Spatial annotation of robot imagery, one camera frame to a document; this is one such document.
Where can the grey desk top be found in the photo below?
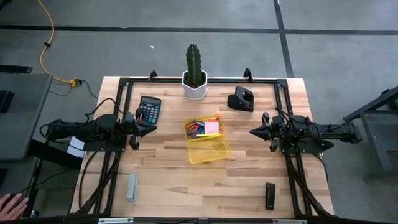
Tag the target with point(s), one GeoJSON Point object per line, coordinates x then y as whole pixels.
{"type": "Point", "coordinates": [15, 177]}

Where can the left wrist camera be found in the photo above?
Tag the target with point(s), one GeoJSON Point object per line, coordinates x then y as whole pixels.
{"type": "Point", "coordinates": [128, 119]}

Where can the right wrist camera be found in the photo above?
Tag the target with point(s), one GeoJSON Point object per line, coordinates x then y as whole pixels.
{"type": "Point", "coordinates": [276, 120]}

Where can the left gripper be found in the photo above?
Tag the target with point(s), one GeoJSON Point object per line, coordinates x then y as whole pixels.
{"type": "Point", "coordinates": [135, 141]}

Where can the black equipment box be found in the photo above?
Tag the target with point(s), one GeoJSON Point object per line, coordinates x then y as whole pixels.
{"type": "Point", "coordinates": [49, 154]}

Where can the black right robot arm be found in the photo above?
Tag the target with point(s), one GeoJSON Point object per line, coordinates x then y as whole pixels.
{"type": "Point", "coordinates": [329, 133]}

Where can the pink sticky note pad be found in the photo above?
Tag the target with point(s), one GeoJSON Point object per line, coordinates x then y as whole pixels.
{"type": "Point", "coordinates": [211, 128]}

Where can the black metal cart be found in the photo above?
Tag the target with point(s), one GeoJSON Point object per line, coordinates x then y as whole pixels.
{"type": "Point", "coordinates": [377, 140]}

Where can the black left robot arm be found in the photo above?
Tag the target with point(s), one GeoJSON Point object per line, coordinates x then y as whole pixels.
{"type": "Point", "coordinates": [93, 129]}

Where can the yellow transparent pencil case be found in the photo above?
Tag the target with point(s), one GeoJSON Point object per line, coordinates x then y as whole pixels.
{"type": "Point", "coordinates": [211, 152]}

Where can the grey stapler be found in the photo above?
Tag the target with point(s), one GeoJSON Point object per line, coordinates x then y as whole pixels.
{"type": "Point", "coordinates": [132, 188]}

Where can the black flat bar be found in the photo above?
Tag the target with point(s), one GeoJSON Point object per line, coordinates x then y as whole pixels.
{"type": "Point", "coordinates": [15, 69]}

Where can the black device on side table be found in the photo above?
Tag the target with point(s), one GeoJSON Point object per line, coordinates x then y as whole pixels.
{"type": "Point", "coordinates": [6, 101]}

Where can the silver metal bracket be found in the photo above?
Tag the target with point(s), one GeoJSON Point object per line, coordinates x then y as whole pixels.
{"type": "Point", "coordinates": [115, 220]}
{"type": "Point", "coordinates": [289, 221]}

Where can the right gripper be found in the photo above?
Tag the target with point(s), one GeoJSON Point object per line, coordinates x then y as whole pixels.
{"type": "Point", "coordinates": [275, 132]}

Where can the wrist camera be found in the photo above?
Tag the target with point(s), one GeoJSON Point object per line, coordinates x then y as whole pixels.
{"type": "Point", "coordinates": [276, 120]}
{"type": "Point", "coordinates": [128, 119]}

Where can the white hexagonal plant pot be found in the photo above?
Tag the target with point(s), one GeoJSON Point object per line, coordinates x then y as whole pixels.
{"type": "Point", "coordinates": [195, 93]}

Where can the person's hand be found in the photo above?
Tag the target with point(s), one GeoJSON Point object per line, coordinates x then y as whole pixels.
{"type": "Point", "coordinates": [12, 208]}

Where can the white power box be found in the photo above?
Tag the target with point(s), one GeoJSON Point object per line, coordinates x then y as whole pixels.
{"type": "Point", "coordinates": [76, 147]}

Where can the black calculator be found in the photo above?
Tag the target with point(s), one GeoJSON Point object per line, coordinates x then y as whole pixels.
{"type": "Point", "coordinates": [150, 104]}

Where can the green object on cart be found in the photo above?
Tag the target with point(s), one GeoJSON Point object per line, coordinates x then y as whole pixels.
{"type": "Point", "coordinates": [395, 104]}

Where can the green cactus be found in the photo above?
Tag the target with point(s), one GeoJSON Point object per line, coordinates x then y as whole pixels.
{"type": "Point", "coordinates": [194, 65]}

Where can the grey side table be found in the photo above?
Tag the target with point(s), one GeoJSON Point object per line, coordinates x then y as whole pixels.
{"type": "Point", "coordinates": [25, 124]}

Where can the black stapler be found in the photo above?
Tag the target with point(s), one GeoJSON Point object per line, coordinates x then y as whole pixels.
{"type": "Point", "coordinates": [270, 196]}

